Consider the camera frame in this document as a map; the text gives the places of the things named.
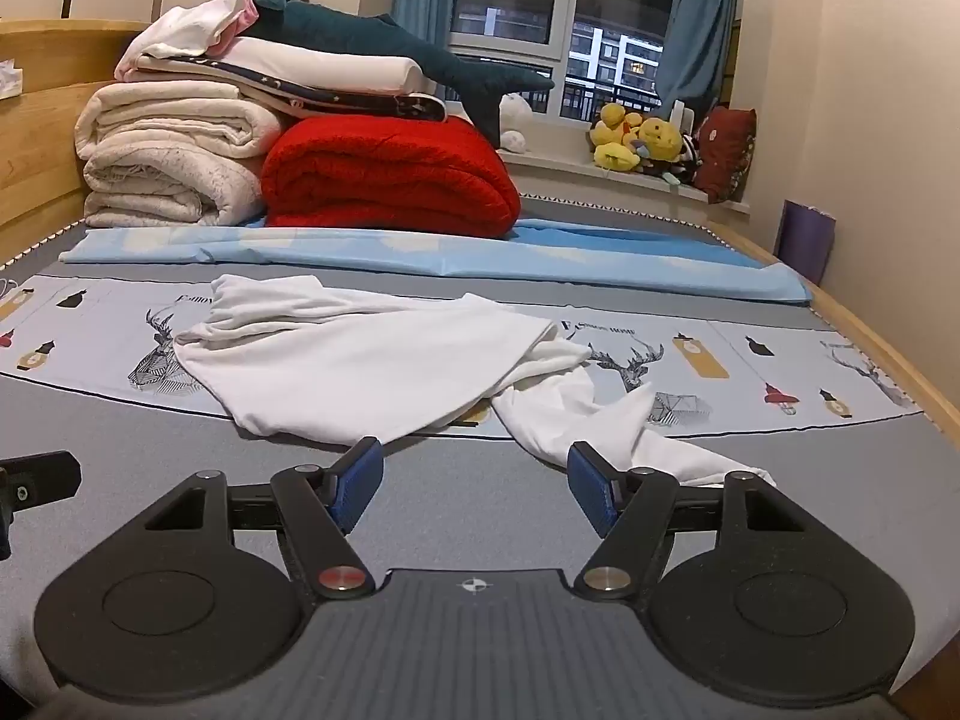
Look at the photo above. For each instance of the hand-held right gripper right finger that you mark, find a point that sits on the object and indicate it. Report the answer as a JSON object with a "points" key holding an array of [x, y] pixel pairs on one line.
{"points": [[596, 491]]}

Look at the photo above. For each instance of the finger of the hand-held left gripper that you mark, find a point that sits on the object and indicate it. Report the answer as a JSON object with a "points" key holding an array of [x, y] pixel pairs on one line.
{"points": [[45, 476]]}

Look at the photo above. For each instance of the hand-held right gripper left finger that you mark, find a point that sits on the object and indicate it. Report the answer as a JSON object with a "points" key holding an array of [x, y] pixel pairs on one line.
{"points": [[356, 484]]}

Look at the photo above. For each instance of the white garment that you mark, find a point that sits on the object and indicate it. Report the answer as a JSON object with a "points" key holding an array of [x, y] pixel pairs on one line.
{"points": [[360, 360]]}

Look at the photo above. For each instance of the light blue sheet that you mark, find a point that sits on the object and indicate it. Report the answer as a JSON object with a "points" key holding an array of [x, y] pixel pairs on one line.
{"points": [[450, 255]]}

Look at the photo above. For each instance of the red folded blanket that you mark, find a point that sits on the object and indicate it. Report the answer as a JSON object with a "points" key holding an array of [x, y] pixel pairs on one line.
{"points": [[390, 172]]}

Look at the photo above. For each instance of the white window sill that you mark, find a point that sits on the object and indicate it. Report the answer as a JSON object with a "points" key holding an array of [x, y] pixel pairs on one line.
{"points": [[570, 165]]}

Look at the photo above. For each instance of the cream folded fleece blanket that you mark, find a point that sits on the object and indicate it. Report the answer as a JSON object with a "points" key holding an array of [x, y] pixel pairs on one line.
{"points": [[165, 157]]}

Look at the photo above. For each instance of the yellow plush toy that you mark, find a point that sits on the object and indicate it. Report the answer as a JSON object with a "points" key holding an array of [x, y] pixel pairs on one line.
{"points": [[615, 139], [660, 139]]}

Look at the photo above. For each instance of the dark red cushion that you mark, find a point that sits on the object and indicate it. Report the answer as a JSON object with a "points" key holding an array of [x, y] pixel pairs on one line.
{"points": [[724, 154]]}

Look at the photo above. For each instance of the white plush toy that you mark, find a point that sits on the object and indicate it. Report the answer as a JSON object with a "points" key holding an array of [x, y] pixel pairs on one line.
{"points": [[516, 116]]}

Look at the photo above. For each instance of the tissue box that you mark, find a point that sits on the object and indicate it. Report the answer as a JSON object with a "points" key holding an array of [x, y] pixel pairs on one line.
{"points": [[9, 79]]}

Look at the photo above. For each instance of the white folded quilt dark trim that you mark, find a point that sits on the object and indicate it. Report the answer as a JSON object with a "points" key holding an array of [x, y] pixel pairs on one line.
{"points": [[315, 64]]}

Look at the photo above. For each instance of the teal shark plush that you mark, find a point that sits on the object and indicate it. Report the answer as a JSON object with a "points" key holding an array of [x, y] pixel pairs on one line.
{"points": [[360, 34]]}

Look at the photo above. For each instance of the pink and white cloth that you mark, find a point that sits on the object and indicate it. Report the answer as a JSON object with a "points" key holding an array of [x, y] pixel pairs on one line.
{"points": [[195, 22]]}

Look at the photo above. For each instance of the wooden bed frame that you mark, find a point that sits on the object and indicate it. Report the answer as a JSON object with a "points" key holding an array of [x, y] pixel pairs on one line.
{"points": [[37, 165]]}

